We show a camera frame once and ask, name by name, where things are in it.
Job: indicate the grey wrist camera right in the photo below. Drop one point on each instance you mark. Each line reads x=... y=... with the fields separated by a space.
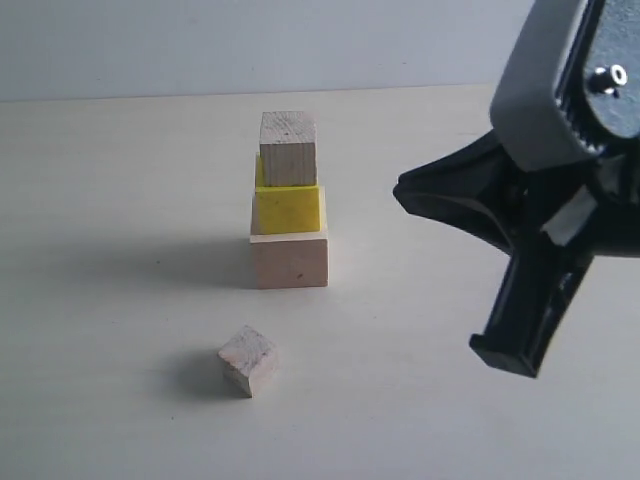
x=570 y=89

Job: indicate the large pale wooden cube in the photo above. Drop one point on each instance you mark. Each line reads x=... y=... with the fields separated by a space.
x=292 y=260

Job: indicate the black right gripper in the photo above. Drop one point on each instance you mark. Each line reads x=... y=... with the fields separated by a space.
x=480 y=190

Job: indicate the small wooden cube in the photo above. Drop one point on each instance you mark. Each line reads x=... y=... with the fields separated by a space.
x=249 y=360

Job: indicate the yellow cube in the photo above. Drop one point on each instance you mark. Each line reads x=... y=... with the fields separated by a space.
x=284 y=209

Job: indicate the medium wooden cube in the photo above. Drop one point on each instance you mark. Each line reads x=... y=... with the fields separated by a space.
x=287 y=144

